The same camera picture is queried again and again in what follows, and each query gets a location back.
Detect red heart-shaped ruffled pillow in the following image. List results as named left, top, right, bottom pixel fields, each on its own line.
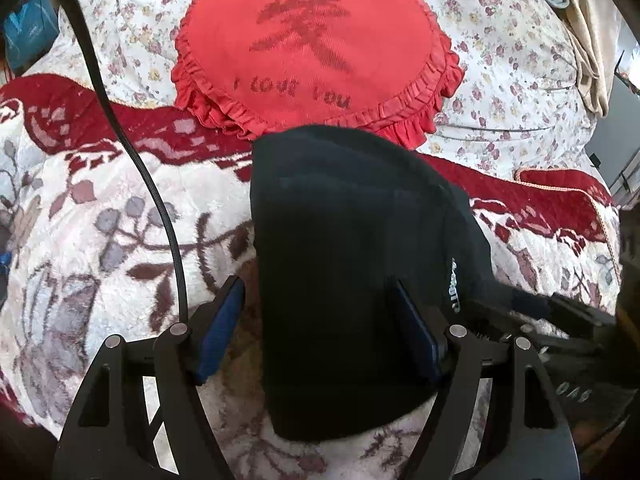
left=171, top=0, right=464, bottom=150

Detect blue plastic bag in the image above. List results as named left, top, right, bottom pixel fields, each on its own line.
left=2, top=0, right=58, bottom=74

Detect black cable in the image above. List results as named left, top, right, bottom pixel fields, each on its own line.
left=39, top=0, right=190, bottom=323

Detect white floral quilt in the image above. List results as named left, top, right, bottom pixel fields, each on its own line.
left=19, top=0, right=599, bottom=181

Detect beige curtain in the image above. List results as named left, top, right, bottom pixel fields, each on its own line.
left=563, top=0, right=623, bottom=117

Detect black pants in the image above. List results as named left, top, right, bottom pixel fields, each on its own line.
left=247, top=123, right=516, bottom=443

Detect red and white fleece blanket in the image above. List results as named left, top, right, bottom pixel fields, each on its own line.
left=1, top=74, right=620, bottom=479

